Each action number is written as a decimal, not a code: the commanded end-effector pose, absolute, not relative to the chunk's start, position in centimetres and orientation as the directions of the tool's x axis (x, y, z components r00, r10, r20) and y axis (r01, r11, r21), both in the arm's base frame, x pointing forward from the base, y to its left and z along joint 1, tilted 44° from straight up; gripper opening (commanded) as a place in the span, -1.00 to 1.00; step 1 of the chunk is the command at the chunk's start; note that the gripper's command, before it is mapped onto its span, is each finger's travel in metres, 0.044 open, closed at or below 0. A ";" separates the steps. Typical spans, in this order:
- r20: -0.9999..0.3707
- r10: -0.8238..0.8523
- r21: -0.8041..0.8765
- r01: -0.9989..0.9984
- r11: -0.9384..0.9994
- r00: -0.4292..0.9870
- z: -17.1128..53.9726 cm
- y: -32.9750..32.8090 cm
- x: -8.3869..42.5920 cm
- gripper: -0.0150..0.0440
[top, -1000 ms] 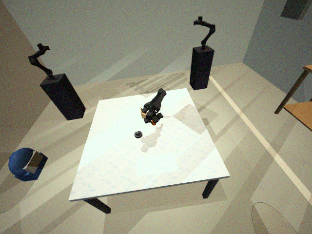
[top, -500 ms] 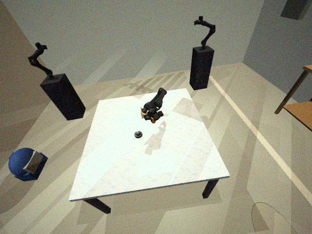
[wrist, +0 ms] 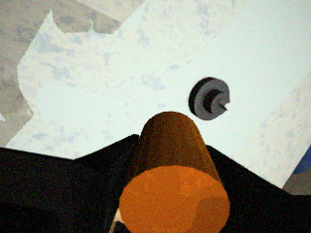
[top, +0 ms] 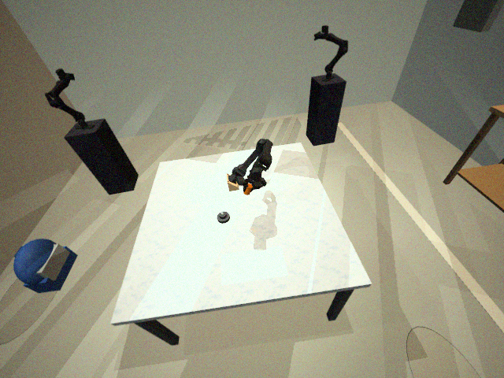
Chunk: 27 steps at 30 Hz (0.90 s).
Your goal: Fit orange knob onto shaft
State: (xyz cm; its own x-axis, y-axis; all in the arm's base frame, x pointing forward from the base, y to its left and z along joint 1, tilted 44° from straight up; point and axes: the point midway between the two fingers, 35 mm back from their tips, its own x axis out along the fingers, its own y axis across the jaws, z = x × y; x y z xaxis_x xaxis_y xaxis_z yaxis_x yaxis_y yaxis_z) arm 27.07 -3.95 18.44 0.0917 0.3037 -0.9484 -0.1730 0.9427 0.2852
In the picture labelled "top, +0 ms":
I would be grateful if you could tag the orange knob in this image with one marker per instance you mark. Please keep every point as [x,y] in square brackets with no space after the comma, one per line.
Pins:
[248,189]

